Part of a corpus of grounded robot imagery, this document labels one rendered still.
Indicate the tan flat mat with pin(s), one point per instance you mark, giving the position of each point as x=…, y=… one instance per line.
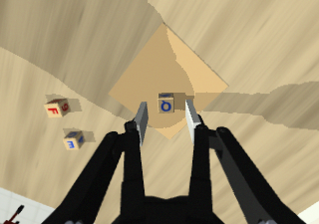
x=167, y=65

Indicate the wooden letter block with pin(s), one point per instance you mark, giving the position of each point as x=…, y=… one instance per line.
x=74, y=140
x=57, y=107
x=165, y=102

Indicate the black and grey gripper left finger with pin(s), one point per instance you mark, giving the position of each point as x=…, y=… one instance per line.
x=83, y=201

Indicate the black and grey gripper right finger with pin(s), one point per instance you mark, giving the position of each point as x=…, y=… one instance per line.
x=258, y=201

